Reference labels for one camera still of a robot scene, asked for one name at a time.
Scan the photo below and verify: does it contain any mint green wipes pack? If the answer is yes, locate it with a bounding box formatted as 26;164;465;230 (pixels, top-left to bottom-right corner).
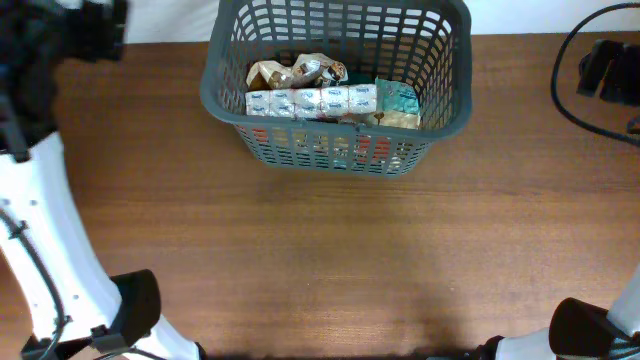
375;78;420;115

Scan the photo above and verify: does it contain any beige paper snack pouch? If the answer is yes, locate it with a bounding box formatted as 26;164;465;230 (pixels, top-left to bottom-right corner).
338;110;421;130

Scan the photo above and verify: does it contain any tan snack bag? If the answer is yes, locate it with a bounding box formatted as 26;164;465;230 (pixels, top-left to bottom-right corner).
246;53;349;91

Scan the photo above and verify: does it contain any orange San Remo spaghetti pack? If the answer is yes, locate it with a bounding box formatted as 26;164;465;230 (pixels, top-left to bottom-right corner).
235;125;391;172

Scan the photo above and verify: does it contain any green Nescafe coffee bag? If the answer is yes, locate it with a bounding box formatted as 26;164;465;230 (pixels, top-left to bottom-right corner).
342;72;375;86

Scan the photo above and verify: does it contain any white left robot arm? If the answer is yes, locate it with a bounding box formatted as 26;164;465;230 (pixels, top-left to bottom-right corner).
1;1;205;359

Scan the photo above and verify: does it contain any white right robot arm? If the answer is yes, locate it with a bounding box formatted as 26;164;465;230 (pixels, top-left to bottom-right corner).
465;40;639;360

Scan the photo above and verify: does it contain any grey plastic lattice basket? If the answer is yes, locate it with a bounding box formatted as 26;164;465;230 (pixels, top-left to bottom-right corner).
200;0;472;177

